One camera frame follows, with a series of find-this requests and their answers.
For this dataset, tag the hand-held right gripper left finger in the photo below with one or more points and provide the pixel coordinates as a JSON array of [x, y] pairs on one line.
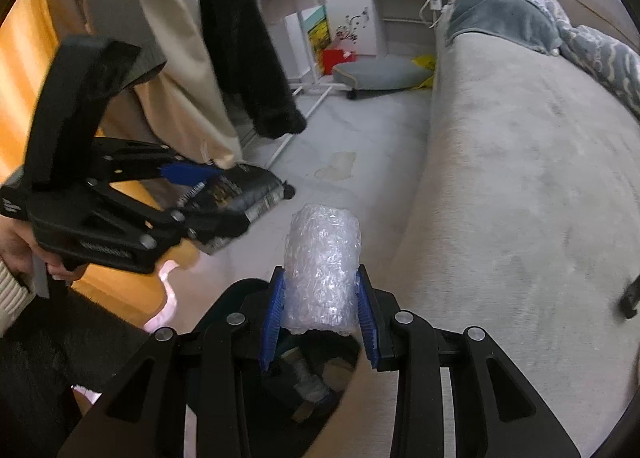
[[272, 318]]

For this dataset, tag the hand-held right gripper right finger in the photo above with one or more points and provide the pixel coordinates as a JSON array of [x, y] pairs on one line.
[[367, 325]]

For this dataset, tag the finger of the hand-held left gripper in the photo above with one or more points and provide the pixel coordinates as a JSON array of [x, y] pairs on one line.
[[190, 172], [210, 224]]

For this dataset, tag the black snack packet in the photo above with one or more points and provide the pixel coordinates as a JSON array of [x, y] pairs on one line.
[[250, 190]]

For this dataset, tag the black trash bin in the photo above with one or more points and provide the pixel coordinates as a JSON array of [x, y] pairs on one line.
[[280, 388]]

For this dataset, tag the bubble wrap roll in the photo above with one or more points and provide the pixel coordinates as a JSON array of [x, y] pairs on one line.
[[322, 263]]

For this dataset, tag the person's left forearm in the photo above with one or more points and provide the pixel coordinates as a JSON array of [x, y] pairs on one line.
[[7, 290]]

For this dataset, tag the person's left hand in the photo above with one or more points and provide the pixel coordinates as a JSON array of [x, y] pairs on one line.
[[20, 245]]

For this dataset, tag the brown cardboard piece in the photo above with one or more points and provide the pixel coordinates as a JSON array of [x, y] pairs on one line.
[[337, 370]]

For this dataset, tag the grey plastic bottle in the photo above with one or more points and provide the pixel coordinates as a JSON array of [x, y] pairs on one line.
[[307, 380]]

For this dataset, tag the cream hanging garment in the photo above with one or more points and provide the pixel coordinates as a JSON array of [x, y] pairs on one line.
[[170, 63]]

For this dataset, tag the black hanging garment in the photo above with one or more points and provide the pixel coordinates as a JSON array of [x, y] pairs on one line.
[[240, 38]]

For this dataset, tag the red box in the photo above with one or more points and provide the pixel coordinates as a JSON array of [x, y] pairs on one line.
[[337, 61]]

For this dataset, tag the colourful picture board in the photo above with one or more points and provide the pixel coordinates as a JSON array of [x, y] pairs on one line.
[[320, 31]]

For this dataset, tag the dark fluffy garment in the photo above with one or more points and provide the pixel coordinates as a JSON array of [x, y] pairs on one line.
[[50, 353]]

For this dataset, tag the grey bed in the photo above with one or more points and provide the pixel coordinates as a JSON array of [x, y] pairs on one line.
[[500, 163]]

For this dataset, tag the grey cushion stool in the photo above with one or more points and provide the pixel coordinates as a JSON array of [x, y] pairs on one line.
[[380, 73]]

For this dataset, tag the yellow plastic bag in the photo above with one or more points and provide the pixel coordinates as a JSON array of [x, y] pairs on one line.
[[422, 68]]

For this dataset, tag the blue-grey pillow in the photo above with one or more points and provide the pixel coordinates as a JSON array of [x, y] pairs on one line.
[[495, 21]]

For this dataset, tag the blue patterned duvet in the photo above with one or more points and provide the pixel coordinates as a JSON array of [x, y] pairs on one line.
[[575, 28]]

